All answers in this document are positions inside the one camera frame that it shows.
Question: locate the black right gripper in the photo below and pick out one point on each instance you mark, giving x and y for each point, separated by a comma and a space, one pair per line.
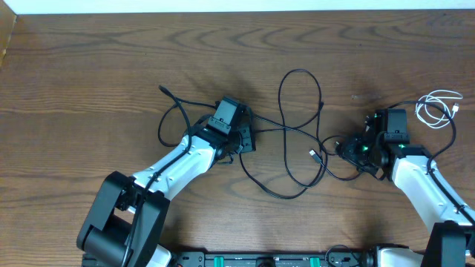
346, 150

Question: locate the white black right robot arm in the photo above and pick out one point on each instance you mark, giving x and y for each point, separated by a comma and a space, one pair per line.
448, 218

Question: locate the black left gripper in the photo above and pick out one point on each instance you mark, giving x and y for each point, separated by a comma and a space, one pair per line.
249, 132

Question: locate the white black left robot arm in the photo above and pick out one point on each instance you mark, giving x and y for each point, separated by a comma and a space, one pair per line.
126, 219

